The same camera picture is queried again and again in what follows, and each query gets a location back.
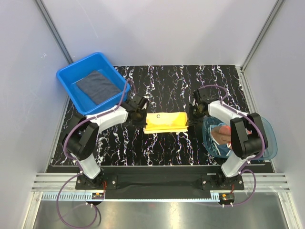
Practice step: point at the translucent teal plastic basket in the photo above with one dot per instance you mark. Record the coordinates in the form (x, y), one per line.
(210, 122)

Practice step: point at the blue plastic bin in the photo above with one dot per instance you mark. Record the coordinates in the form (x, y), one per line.
(71, 74)

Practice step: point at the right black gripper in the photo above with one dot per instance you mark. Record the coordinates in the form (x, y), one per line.
(192, 121)

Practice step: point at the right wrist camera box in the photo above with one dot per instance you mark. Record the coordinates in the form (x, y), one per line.
(201, 95)

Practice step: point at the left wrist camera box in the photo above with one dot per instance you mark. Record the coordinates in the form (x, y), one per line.
(140, 102)

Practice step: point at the right small connector board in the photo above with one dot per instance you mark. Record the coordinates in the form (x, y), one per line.
(227, 197)

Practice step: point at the brown towel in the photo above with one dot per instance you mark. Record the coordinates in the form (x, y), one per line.
(221, 135)

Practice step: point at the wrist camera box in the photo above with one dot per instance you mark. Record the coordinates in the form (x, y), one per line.
(140, 102)
(201, 95)

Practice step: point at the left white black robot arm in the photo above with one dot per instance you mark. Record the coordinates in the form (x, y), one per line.
(79, 139)

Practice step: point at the blue striped towel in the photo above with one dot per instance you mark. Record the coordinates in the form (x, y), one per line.
(223, 150)

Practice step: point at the dark grey-blue towel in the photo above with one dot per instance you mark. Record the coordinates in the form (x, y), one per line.
(97, 87)

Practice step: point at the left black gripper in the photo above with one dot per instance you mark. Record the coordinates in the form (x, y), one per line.
(142, 124)

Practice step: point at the aluminium front rail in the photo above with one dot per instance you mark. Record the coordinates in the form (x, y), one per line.
(62, 186)

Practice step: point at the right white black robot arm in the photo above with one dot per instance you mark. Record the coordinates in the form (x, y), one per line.
(245, 132)

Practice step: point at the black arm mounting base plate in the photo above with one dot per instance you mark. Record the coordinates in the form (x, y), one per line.
(201, 177)

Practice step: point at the right aluminium frame post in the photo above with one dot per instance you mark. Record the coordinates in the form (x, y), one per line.
(265, 28)

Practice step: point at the yellow towel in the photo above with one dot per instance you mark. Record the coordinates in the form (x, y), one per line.
(166, 123)

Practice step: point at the left aluminium frame post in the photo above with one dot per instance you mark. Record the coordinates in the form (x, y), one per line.
(52, 27)

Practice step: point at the aluminium frame post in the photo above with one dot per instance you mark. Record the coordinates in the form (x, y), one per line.
(52, 27)
(265, 28)

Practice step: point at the left small connector board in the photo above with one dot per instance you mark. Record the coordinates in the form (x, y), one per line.
(98, 195)

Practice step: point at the small connector board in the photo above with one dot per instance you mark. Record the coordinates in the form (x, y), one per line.
(227, 197)
(98, 195)

